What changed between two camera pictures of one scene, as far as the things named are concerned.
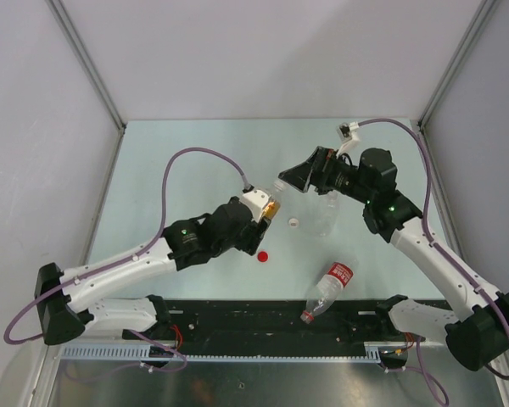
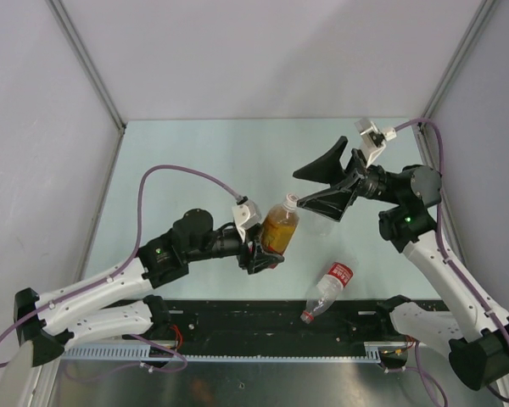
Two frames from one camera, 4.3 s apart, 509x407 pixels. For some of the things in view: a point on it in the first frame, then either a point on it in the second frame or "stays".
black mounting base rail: (275, 321) stays
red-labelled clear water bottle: (326, 292) stays
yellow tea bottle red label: (271, 209) to (280, 227)
